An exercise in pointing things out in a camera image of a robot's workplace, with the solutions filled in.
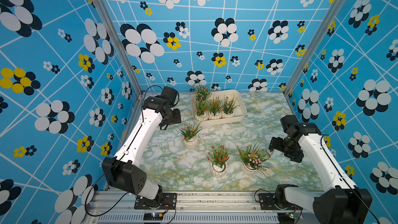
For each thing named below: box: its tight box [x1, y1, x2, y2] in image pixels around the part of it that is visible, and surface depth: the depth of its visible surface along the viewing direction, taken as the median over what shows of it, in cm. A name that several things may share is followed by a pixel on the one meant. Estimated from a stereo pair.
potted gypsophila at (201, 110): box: [194, 99, 210, 121], surface depth 99 cm
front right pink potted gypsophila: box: [233, 141, 272, 173], surface depth 77 cm
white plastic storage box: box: [191, 89, 248, 124], surface depth 101 cm
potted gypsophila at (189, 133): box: [174, 120, 206, 150], surface depth 88 cm
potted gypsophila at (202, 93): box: [194, 85, 213, 103], surface depth 104 cm
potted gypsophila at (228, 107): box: [220, 94, 240, 119], surface depth 101 cm
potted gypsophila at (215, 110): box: [208, 96, 223, 120], surface depth 100 cm
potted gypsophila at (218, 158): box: [207, 143, 230, 179], surface depth 79 cm
